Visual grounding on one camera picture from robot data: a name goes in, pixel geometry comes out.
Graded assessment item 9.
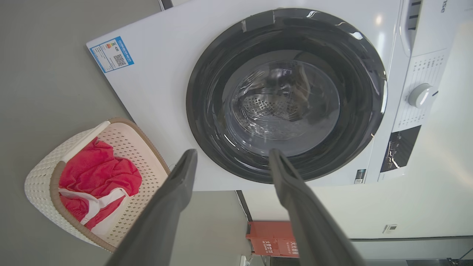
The white front-load washing machine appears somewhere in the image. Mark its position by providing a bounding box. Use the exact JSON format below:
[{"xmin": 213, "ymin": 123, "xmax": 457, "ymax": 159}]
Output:
[{"xmin": 86, "ymin": 0, "xmax": 462, "ymax": 191}]

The red fire equipment box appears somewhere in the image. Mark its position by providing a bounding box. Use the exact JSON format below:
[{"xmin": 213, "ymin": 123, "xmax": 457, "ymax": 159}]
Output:
[{"xmin": 246, "ymin": 221, "xmax": 300, "ymax": 258}]

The white round control knob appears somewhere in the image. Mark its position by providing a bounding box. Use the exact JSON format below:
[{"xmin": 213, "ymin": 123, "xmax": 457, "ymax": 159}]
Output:
[{"xmin": 408, "ymin": 83, "xmax": 439, "ymax": 108}]

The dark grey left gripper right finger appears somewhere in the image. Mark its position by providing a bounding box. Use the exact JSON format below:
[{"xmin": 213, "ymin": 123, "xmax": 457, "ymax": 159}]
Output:
[{"xmin": 268, "ymin": 149, "xmax": 366, "ymax": 266}]

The thin white cable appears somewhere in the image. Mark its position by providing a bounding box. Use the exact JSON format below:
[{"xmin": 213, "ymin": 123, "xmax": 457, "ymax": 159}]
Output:
[{"xmin": 240, "ymin": 191, "xmax": 256, "ymax": 222}]

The white perforated laundry basket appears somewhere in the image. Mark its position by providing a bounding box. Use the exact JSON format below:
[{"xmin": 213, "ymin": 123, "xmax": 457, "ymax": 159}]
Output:
[{"xmin": 24, "ymin": 117, "xmax": 171, "ymax": 253}]

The white garment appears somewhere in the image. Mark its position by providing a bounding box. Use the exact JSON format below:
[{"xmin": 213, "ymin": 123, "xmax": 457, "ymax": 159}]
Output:
[{"xmin": 59, "ymin": 188, "xmax": 130, "ymax": 237}]

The dark round washing machine door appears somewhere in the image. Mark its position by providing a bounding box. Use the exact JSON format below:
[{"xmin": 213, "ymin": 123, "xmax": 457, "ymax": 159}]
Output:
[{"xmin": 186, "ymin": 8, "xmax": 388, "ymax": 184}]

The red garment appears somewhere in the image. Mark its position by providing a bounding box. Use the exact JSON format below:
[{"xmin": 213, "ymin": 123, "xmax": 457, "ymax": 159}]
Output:
[{"xmin": 58, "ymin": 137, "xmax": 143, "ymax": 230}]

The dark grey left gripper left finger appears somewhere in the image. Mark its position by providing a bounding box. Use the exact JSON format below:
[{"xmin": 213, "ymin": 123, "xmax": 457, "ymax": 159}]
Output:
[{"xmin": 105, "ymin": 149, "xmax": 198, "ymax": 266}]

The blue energy label sticker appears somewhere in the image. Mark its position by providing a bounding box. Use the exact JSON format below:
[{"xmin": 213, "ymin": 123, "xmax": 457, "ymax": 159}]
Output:
[{"xmin": 90, "ymin": 36, "xmax": 134, "ymax": 73}]

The white detergent drawer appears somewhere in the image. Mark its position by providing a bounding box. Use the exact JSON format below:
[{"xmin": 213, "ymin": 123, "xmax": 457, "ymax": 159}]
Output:
[{"xmin": 399, "ymin": 0, "xmax": 424, "ymax": 58}]

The black display panel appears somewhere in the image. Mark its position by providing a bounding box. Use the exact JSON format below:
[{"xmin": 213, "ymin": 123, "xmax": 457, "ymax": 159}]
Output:
[{"xmin": 380, "ymin": 125, "xmax": 422, "ymax": 173}]

